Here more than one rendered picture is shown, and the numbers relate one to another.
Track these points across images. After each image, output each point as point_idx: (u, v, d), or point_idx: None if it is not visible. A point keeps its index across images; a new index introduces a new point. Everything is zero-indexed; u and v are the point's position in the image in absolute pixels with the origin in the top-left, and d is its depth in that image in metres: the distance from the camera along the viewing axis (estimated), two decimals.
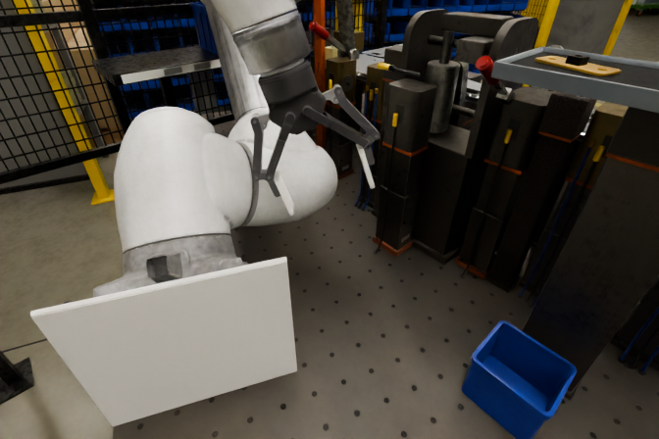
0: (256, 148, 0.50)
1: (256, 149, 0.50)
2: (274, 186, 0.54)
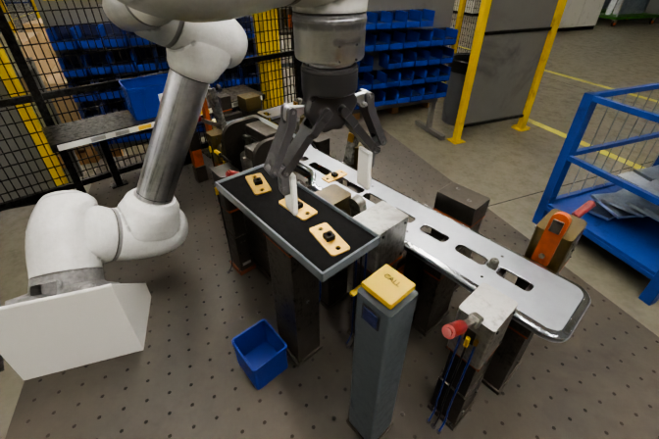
0: (367, 114, 0.54)
1: (367, 115, 0.54)
2: None
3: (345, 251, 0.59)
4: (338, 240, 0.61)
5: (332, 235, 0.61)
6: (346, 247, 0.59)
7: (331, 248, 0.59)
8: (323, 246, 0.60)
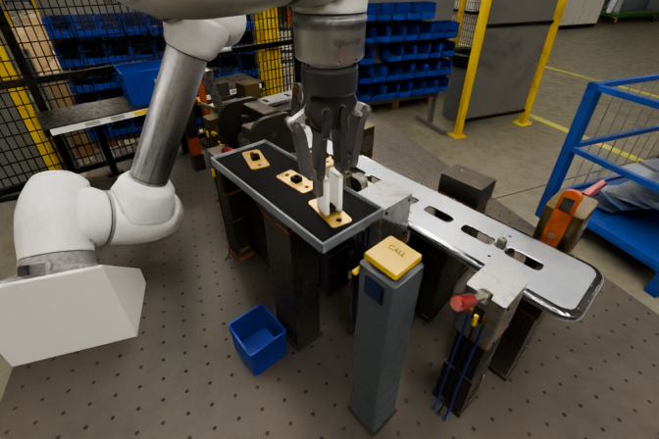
0: (351, 129, 0.54)
1: (351, 130, 0.54)
2: None
3: (346, 223, 0.55)
4: (339, 213, 0.57)
5: (333, 207, 0.57)
6: (347, 219, 0.56)
7: (332, 219, 0.56)
8: (323, 218, 0.57)
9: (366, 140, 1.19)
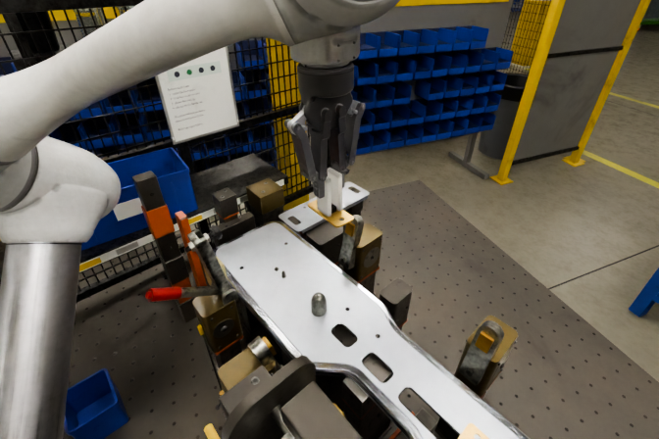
0: (346, 128, 0.54)
1: (346, 129, 0.54)
2: None
3: (349, 221, 0.56)
4: (340, 212, 0.58)
5: (334, 207, 0.57)
6: (349, 217, 0.56)
7: (335, 219, 0.56)
8: (325, 219, 0.56)
9: (501, 363, 0.63)
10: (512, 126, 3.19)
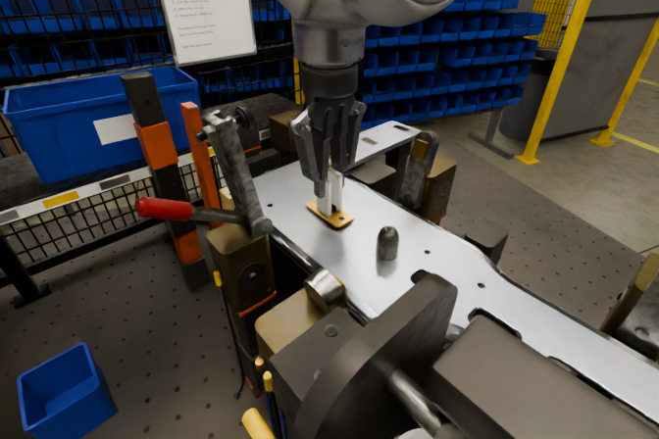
0: None
1: None
2: (335, 174, 0.56)
3: (349, 221, 0.56)
4: (339, 212, 0.58)
5: (333, 207, 0.57)
6: (349, 217, 0.57)
7: (335, 219, 0.56)
8: (325, 219, 0.56)
9: None
10: (537, 103, 2.97)
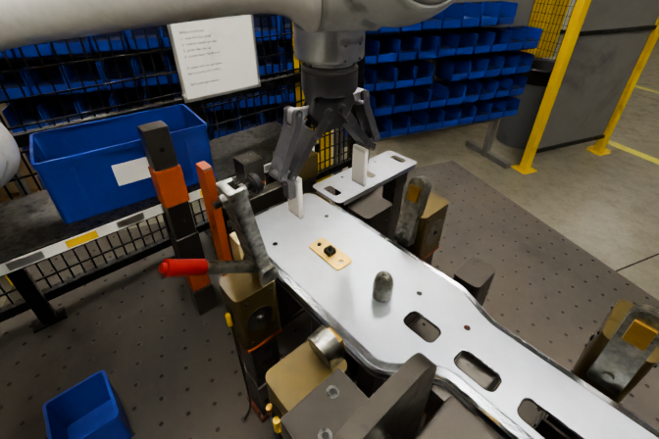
0: (360, 112, 0.55)
1: (360, 113, 0.55)
2: (361, 152, 0.58)
3: (348, 264, 0.61)
4: (339, 254, 0.63)
5: (334, 249, 0.62)
6: (348, 259, 0.62)
7: (335, 263, 0.61)
8: (326, 261, 0.61)
9: None
10: (534, 114, 3.02)
